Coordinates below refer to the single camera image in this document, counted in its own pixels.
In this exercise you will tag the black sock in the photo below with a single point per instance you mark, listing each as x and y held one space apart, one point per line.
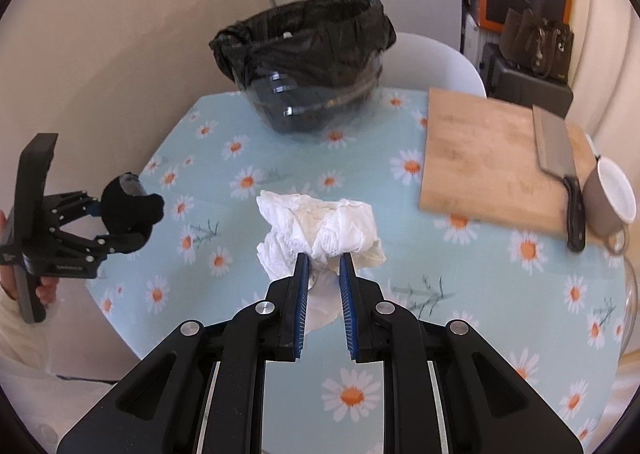
127 211

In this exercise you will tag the daisy print tablecloth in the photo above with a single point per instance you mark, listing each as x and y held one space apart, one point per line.
450 294

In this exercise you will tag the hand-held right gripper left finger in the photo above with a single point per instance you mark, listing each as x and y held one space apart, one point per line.
301 304

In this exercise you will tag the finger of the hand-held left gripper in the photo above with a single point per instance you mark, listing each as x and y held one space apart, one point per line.
75 201
115 243

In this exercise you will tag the white chair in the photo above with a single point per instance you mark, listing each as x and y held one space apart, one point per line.
435 59

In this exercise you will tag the black low cabinet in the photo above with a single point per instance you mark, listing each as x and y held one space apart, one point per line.
530 94

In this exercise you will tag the person's left hand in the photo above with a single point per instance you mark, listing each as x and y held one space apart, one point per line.
47 291

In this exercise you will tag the wooden cutting board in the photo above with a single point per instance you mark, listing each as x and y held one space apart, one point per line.
480 159

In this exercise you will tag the brown handbag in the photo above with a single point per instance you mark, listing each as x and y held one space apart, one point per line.
537 44

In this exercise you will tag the brown mug white inside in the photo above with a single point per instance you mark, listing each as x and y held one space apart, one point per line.
607 204

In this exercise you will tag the cream curtain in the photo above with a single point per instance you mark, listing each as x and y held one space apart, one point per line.
605 34

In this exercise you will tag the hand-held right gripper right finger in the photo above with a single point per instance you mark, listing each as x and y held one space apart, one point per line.
347 304

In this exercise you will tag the white tissue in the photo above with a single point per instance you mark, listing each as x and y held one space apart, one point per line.
330 229

